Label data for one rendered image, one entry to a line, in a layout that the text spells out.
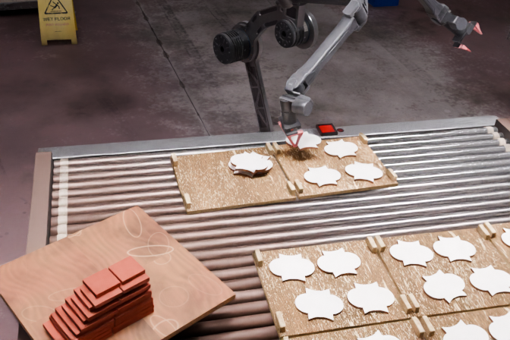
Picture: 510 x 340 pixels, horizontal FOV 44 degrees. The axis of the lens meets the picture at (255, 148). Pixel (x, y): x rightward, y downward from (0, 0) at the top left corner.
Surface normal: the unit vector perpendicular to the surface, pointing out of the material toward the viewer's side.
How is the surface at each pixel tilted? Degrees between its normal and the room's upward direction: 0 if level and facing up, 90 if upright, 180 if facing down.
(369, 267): 0
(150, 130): 0
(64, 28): 78
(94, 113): 0
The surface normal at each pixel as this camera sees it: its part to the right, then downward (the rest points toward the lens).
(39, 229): 0.06, -0.84
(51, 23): 0.27, 0.36
